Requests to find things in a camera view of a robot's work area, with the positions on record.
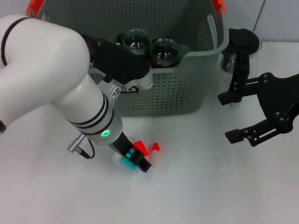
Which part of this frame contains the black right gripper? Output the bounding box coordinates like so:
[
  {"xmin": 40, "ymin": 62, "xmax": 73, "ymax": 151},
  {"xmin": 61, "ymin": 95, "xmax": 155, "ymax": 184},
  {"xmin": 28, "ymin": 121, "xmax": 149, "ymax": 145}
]
[{"xmin": 217, "ymin": 72, "xmax": 299, "ymax": 147}]

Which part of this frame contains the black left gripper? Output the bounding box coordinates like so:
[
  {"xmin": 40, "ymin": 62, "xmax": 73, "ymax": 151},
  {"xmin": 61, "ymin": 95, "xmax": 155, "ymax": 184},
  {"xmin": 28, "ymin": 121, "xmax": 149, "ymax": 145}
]
[{"xmin": 108, "ymin": 133, "xmax": 153, "ymax": 174}]

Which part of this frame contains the teal square block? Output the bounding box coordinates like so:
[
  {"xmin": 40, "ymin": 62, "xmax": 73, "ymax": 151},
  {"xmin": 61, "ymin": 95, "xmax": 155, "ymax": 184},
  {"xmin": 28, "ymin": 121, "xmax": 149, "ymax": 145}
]
[{"xmin": 120, "ymin": 149, "xmax": 138, "ymax": 170}]

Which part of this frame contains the glass teapot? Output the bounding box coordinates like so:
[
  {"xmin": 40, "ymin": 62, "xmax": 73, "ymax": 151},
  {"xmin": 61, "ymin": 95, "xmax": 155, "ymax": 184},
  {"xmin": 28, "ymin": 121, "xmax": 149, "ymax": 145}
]
[
  {"xmin": 150, "ymin": 41, "xmax": 182, "ymax": 69},
  {"xmin": 116, "ymin": 28, "xmax": 152, "ymax": 56}
]

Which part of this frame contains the glass jar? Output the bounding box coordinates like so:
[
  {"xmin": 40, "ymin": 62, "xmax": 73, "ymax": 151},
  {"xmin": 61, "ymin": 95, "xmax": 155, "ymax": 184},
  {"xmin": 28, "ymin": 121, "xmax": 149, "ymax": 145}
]
[{"xmin": 150, "ymin": 38, "xmax": 181, "ymax": 62}]

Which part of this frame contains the white small block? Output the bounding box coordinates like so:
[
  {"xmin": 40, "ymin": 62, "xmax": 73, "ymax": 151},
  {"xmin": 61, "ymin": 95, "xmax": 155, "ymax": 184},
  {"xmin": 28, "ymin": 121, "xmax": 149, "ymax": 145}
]
[{"xmin": 151, "ymin": 150, "xmax": 163, "ymax": 168}]

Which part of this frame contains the orange red sloped block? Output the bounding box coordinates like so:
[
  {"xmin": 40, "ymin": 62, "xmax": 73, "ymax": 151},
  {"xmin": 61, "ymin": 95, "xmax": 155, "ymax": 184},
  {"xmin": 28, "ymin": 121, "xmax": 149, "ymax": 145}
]
[{"xmin": 133, "ymin": 140, "xmax": 149, "ymax": 157}]

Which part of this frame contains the grey perforated plastic storage basket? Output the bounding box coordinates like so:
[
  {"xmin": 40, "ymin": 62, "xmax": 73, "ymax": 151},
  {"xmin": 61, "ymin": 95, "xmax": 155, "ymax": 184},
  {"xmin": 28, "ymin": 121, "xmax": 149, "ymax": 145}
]
[{"xmin": 42, "ymin": 0, "xmax": 229, "ymax": 117}]

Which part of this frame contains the glass kettle with black handle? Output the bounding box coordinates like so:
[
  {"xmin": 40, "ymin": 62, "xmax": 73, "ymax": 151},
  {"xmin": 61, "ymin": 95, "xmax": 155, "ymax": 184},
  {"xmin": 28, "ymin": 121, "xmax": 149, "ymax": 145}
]
[{"xmin": 221, "ymin": 28, "xmax": 263, "ymax": 104}]

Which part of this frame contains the left gripper cable with connector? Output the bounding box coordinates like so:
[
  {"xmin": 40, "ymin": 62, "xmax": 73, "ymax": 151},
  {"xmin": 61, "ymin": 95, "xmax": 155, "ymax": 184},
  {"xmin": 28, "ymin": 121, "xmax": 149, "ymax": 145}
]
[{"xmin": 66, "ymin": 133, "xmax": 96, "ymax": 160}]

